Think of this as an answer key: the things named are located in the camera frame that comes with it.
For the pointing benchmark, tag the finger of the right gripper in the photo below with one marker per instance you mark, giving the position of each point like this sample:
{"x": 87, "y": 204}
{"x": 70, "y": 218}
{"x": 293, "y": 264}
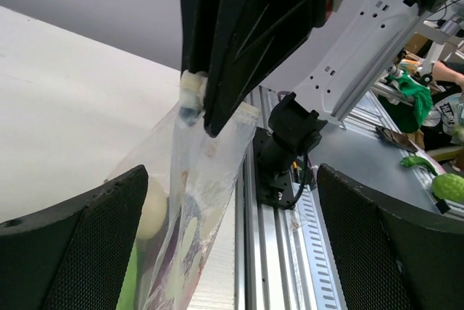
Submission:
{"x": 251, "y": 39}
{"x": 201, "y": 40}

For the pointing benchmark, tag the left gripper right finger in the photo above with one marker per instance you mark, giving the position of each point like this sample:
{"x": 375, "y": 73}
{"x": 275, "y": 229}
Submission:
{"x": 390, "y": 254}

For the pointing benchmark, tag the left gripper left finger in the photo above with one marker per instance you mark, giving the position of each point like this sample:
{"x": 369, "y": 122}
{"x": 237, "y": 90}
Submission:
{"x": 73, "y": 255}

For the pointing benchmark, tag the white egg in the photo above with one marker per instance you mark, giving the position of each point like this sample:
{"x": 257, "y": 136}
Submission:
{"x": 154, "y": 210}

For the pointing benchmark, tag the clear zip top bag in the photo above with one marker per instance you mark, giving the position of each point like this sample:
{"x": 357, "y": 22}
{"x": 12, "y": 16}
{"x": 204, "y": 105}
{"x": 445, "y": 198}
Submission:
{"x": 192, "y": 177}

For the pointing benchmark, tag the light green chayote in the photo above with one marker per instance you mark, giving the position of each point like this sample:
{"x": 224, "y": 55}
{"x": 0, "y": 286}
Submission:
{"x": 127, "y": 297}

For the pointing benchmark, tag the purple eggplant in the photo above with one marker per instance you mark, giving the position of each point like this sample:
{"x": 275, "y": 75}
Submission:
{"x": 181, "y": 267}

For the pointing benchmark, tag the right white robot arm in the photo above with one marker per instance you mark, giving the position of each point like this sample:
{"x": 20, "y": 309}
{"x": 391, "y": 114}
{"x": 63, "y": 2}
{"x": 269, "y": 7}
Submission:
{"x": 376, "y": 33}

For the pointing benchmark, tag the white bag zipper slider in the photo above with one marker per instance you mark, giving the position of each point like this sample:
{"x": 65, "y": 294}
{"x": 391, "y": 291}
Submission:
{"x": 192, "y": 90}

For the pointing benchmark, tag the green toy on bench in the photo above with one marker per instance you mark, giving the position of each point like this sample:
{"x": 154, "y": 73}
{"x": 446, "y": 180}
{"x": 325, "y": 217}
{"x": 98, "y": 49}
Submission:
{"x": 445, "y": 186}

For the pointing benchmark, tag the person in background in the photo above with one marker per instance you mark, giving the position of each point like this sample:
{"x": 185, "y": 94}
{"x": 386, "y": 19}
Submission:
{"x": 443, "y": 126}

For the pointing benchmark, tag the white slotted cable duct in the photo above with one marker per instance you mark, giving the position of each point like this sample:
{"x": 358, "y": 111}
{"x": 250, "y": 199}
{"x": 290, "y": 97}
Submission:
{"x": 318, "y": 278}

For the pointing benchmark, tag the aluminium mounting rail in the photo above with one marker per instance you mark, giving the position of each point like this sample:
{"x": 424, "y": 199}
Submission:
{"x": 266, "y": 270}

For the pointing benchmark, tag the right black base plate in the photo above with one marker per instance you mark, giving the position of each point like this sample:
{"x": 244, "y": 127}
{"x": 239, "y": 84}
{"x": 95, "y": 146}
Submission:
{"x": 272, "y": 172}

